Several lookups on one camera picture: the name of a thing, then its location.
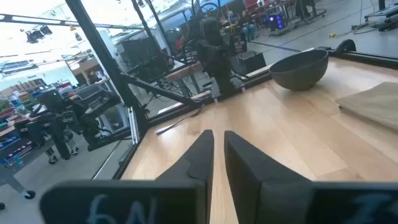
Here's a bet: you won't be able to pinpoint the black box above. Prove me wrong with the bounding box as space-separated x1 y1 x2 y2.
235 50 267 76

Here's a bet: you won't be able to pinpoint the black ceiling lamp cluster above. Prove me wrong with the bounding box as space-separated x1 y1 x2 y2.
25 25 53 44

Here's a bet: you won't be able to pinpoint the computer case with blue lights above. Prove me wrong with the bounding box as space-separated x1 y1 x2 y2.
268 12 287 30

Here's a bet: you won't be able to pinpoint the shelves with colourful goods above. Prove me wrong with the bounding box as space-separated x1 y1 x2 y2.
0 78 73 166

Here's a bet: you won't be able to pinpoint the black robot workstation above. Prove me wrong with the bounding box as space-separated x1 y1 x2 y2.
27 83 132 163

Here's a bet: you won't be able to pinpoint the black table edge frame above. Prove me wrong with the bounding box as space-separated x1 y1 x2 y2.
113 46 398 180

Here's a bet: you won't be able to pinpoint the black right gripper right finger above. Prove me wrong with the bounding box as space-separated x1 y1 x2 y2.
224 130 398 224

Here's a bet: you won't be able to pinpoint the beige cloth placemat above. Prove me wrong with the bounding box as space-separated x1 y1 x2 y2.
335 81 398 131

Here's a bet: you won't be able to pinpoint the dark grey bowl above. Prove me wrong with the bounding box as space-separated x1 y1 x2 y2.
269 49 330 91

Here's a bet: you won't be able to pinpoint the black frame brace bar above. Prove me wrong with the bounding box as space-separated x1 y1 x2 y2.
120 73 203 109

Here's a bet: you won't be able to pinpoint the wooden workbench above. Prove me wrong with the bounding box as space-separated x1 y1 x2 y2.
165 61 205 98

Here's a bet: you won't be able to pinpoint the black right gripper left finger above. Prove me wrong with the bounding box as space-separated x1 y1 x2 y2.
39 129 215 224

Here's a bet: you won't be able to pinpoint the black overhead frame beam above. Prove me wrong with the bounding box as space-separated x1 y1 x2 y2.
0 13 147 31

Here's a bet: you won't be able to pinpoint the thin black cable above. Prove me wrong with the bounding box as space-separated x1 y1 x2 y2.
155 107 205 136

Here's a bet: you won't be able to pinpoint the black caster wheel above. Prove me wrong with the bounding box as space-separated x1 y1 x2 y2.
335 39 357 54

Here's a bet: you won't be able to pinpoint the black slanted frame post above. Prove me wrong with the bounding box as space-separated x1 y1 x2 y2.
64 0 150 139

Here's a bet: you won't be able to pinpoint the person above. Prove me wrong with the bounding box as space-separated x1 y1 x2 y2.
238 11 257 41

